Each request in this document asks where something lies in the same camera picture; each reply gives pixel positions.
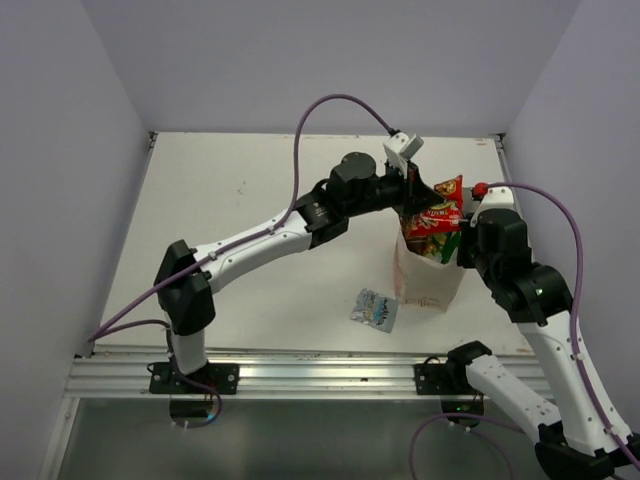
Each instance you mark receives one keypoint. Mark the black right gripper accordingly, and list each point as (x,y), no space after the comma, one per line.
(468,229)

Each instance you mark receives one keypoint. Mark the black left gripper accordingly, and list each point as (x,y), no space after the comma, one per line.
(415,195)

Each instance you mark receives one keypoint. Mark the small red snack packet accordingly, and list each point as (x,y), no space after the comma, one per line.
(441,218)

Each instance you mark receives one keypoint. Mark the green snack bag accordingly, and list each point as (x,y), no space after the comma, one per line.
(439,247)

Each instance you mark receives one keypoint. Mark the beige paper bag orange handles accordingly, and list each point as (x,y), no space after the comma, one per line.
(424,282)

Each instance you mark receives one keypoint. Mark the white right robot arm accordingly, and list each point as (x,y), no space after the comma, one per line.
(579,435)

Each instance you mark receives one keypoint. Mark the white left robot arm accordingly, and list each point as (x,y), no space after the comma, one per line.
(189,277)

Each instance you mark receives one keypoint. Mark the small silver snack packet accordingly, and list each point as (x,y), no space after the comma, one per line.
(375,310)

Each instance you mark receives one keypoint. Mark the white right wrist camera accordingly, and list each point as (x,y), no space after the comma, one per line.
(492,196)

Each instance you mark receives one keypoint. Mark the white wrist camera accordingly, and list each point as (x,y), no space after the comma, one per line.
(401,147)
(492,196)

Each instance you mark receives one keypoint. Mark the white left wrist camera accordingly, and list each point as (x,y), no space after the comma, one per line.
(401,147)

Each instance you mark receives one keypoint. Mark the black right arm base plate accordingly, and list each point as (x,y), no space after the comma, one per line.
(432,377)

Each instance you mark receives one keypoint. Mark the aluminium mounting rail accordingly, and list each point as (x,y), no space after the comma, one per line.
(272,375)

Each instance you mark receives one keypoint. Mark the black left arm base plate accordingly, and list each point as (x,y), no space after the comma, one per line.
(223,377)

